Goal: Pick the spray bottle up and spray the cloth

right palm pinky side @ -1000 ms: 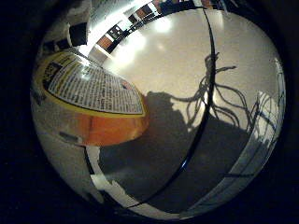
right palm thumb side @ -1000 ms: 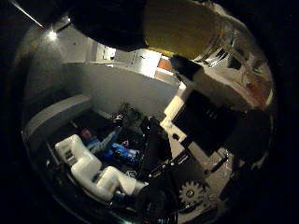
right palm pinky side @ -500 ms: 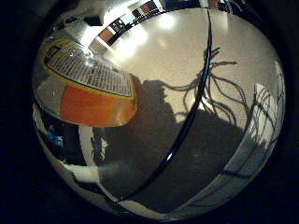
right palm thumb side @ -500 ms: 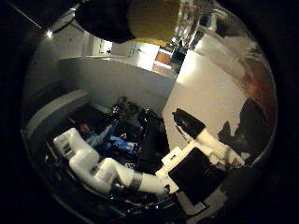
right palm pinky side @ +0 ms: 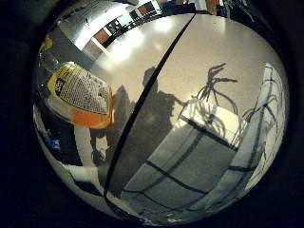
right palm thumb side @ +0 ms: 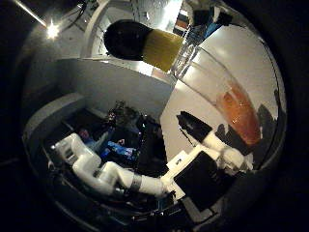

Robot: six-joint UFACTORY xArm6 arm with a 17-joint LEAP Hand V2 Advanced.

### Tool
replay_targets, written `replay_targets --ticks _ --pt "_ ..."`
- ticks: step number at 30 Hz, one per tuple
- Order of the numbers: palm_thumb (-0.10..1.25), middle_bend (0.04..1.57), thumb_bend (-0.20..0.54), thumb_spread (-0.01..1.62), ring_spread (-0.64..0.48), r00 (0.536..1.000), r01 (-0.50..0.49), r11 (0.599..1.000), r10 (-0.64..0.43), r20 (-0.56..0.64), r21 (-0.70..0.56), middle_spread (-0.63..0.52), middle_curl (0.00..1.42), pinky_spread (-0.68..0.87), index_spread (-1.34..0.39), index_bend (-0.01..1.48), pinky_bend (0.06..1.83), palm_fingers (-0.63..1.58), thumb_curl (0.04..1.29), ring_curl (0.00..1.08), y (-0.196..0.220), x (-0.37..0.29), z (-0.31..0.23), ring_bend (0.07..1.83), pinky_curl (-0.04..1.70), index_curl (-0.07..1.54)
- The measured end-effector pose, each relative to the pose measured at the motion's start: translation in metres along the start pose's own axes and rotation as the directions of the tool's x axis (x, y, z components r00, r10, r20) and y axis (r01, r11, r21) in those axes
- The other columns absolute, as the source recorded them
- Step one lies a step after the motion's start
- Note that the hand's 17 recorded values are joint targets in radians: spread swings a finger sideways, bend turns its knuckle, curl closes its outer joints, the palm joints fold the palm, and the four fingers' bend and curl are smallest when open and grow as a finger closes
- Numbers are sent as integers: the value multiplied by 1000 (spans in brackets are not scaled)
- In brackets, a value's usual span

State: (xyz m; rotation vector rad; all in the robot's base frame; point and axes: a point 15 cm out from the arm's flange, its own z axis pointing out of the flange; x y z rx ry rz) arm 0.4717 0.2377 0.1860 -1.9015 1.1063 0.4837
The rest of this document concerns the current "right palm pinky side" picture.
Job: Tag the clear spray bottle yellow label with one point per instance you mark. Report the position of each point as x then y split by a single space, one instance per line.
82 91

